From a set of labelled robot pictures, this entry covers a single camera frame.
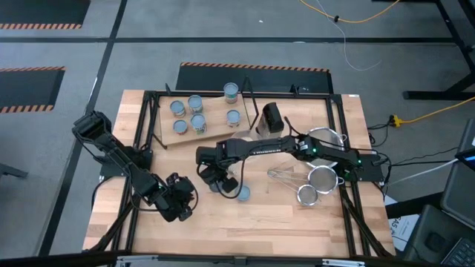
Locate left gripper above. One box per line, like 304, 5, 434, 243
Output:
155, 172, 197, 223

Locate mixed vegetables tin can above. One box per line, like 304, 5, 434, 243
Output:
187, 94, 204, 114

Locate mandarin oranges tin can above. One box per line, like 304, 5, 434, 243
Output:
169, 100, 186, 119

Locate teal chicken tin can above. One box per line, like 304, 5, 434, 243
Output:
223, 82, 240, 105

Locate tin can grey lid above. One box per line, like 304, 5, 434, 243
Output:
235, 185, 252, 202

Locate mixed fruit tin can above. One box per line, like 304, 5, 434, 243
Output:
190, 113, 208, 136

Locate short orange-labelled tin can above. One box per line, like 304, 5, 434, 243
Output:
172, 119, 189, 136

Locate short teal tin can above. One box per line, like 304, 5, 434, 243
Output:
226, 109, 241, 128

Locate black mat hazard-striped edge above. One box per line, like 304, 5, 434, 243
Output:
0, 0, 91, 30
0, 65, 67, 114
174, 61, 334, 94

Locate small metal mesh strainer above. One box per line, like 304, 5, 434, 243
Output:
266, 170, 320, 208

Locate medium metal mesh strainer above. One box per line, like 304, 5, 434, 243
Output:
266, 165, 346, 195

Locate large metal mesh strainer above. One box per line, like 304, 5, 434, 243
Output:
306, 126, 349, 168

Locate grey table foot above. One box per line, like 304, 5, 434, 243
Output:
0, 162, 29, 179

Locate white paper sheet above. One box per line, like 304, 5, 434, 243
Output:
384, 194, 413, 253

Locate black laptop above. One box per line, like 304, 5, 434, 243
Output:
402, 203, 475, 267

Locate dark grey case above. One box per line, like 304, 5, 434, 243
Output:
439, 118, 475, 223

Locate tablet with blue screen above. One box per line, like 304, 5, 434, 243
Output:
455, 148, 475, 168

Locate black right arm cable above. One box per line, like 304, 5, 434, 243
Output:
221, 157, 248, 200

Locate wooden shelf board wire legs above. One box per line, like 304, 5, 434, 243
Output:
150, 76, 261, 149

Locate metal box grater black handle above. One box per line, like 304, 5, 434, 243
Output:
255, 102, 285, 137

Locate black aluminium table frame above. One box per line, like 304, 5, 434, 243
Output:
87, 84, 396, 260

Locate thin grey floor cable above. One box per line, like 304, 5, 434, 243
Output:
315, 0, 382, 72

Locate orange floor cable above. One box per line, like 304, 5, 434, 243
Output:
298, 0, 402, 24

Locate white cable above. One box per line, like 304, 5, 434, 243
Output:
385, 158, 461, 186

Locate black desk leg frame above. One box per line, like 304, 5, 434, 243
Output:
402, 0, 475, 102

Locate yellow extension cable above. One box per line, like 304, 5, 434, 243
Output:
392, 95, 475, 127

